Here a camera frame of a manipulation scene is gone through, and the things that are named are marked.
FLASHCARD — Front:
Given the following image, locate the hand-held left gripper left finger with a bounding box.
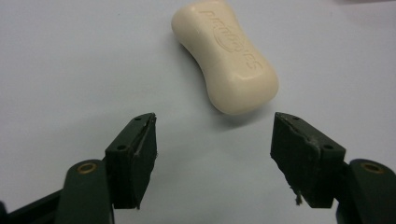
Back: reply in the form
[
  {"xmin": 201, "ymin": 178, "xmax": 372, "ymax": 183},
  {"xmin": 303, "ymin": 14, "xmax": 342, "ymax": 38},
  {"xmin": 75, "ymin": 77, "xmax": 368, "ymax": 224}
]
[{"xmin": 105, "ymin": 112, "xmax": 159, "ymax": 210}]

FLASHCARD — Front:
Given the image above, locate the cream soap bar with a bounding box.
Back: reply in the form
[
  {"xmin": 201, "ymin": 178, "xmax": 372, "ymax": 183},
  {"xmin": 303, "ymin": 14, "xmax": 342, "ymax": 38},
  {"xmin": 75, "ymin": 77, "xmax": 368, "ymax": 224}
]
[{"xmin": 170, "ymin": 0, "xmax": 280, "ymax": 116}]

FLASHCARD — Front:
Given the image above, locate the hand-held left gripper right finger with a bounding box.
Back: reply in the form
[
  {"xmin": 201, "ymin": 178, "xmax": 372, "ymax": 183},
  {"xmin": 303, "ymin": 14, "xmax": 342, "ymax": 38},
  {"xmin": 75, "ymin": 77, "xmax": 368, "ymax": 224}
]
[{"xmin": 270, "ymin": 112, "xmax": 347, "ymax": 209}]

